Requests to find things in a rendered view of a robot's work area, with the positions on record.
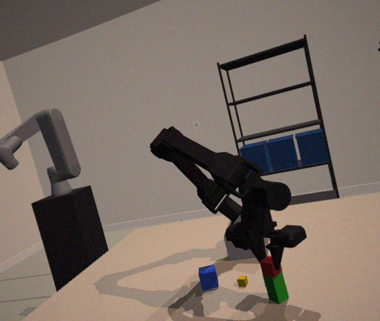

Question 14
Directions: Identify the yellow cube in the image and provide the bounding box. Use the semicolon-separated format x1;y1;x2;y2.
237;276;248;287

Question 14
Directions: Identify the green block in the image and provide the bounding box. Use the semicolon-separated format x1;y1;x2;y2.
266;286;288;305
262;272;285;292

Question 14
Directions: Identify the blue block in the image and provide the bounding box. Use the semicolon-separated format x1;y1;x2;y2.
199;264;218;290

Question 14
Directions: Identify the red block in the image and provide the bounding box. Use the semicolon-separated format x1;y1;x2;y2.
260;255;282;277

